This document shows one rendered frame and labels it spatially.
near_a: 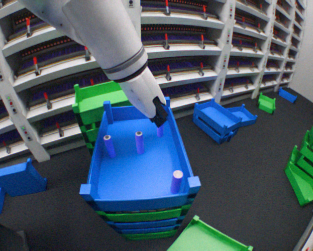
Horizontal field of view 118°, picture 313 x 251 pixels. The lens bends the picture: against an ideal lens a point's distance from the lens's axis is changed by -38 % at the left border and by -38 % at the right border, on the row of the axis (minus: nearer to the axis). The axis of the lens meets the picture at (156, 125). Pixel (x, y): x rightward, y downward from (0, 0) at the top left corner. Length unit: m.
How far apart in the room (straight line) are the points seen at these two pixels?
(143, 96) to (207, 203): 0.63
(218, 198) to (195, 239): 0.24
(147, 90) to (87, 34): 0.14
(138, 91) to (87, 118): 0.29
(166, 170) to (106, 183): 0.14
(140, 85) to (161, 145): 0.20
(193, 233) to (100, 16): 0.75
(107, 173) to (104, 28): 0.29
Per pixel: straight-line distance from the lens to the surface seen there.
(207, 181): 0.85
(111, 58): 0.24
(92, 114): 0.51
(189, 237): 0.71
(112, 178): 0.36
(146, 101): 0.28
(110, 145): 0.36
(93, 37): 0.23
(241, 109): 1.50
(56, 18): 0.32
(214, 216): 0.77
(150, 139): 0.42
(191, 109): 1.24
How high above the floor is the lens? 0.70
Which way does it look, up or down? 39 degrees down
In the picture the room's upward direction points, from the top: straight up
